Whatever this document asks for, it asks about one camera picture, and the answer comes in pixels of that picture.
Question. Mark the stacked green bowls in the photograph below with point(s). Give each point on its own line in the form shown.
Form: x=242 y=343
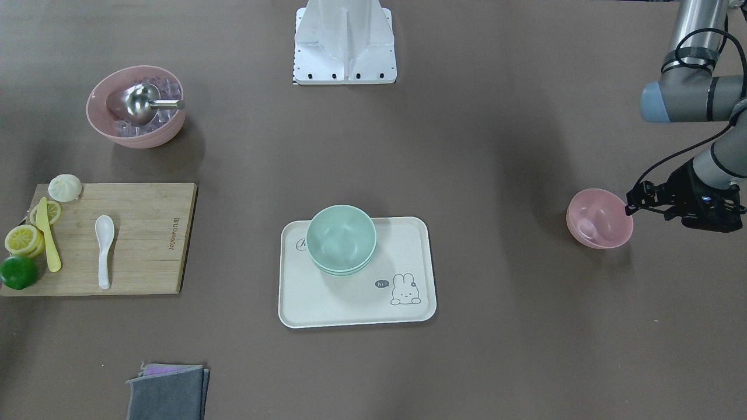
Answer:
x=341 y=240

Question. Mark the small pink bowl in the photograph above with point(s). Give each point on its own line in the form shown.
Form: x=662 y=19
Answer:
x=597 y=219

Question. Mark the large pink ice bowl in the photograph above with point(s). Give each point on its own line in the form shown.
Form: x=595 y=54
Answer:
x=163 y=127

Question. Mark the lemon slices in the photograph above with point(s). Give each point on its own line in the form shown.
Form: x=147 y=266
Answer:
x=26 y=239

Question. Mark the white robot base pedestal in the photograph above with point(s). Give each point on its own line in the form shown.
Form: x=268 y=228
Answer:
x=344 y=43

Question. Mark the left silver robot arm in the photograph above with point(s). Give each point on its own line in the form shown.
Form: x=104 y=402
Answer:
x=687 y=91

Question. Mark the yellow plastic knife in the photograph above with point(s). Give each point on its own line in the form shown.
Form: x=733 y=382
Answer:
x=53 y=259

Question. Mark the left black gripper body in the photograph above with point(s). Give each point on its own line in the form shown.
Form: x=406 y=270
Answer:
x=684 y=188

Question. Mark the white ceramic spoon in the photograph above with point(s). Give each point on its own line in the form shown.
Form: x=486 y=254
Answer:
x=105 y=233

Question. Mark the metal ice scoop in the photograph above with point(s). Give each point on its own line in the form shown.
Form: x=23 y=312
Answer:
x=139 y=104

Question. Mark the cream rabbit tray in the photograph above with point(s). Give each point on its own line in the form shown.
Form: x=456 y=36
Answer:
x=397 y=286

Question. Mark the grey folded cloth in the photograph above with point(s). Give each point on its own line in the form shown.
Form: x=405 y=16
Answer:
x=168 y=391

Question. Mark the bamboo cutting board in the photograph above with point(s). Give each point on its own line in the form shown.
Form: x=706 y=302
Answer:
x=152 y=229

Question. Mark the green lime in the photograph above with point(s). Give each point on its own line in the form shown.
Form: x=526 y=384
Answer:
x=19 y=272

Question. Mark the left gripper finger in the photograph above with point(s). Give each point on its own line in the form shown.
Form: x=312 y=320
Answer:
x=645 y=191
x=634 y=205

